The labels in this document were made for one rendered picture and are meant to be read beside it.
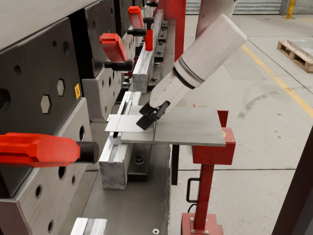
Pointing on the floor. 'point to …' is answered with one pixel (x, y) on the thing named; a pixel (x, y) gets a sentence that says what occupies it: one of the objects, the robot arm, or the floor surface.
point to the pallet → (295, 54)
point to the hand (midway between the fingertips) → (145, 116)
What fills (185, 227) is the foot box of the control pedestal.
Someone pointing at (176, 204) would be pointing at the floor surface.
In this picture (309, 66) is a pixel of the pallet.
